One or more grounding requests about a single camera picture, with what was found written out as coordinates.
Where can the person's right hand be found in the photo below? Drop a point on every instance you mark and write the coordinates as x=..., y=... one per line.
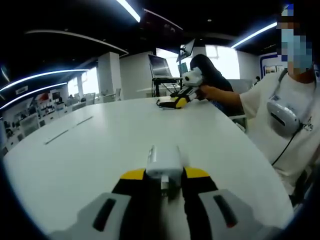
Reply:
x=205, y=91

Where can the black laptop stand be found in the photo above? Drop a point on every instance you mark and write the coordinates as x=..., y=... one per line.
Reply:
x=165, y=85

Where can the long ceiling light strip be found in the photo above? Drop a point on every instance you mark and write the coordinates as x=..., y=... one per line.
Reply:
x=130, y=10

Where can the white chest-worn device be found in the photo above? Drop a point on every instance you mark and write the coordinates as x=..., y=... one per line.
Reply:
x=282, y=115

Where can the dark hanging display screen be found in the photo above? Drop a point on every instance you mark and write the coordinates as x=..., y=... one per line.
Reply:
x=160, y=25

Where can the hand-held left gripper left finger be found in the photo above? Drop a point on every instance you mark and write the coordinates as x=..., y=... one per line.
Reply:
x=100, y=215

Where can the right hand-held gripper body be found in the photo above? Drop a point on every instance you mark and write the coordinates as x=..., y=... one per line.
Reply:
x=193, y=78

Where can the open laptop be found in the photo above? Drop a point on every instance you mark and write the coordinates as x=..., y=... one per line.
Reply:
x=160, y=66

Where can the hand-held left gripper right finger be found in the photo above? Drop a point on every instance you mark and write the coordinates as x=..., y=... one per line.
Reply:
x=225, y=212

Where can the white charger adapter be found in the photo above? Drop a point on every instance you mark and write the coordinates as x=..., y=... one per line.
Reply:
x=163, y=162

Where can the tilted desk monitor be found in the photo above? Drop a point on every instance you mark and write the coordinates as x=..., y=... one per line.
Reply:
x=186, y=50

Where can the person's torso in white shirt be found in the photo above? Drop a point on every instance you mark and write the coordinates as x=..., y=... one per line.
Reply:
x=275, y=150

